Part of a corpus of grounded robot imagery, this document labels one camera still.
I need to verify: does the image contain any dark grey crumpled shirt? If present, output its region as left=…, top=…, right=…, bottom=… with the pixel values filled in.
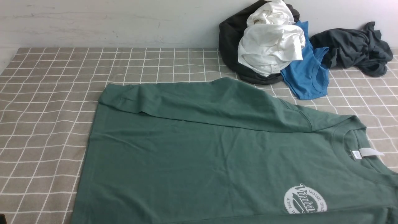
left=309, top=21, right=393, bottom=77

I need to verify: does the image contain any white crumpled shirt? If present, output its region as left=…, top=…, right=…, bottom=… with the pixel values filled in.
left=238, top=0, right=306, bottom=77

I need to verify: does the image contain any grey checkered tablecloth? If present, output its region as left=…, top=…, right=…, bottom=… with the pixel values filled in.
left=0, top=47, right=398, bottom=224

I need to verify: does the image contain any blue shirt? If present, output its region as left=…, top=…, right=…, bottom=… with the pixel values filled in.
left=281, top=21, right=329, bottom=100

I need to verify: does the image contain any green long-sleeved shirt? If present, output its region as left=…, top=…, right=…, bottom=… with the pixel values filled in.
left=71, top=77, right=397, bottom=224

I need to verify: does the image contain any black garment in pile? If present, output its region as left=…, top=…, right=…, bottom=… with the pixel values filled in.
left=219, top=0, right=300, bottom=85

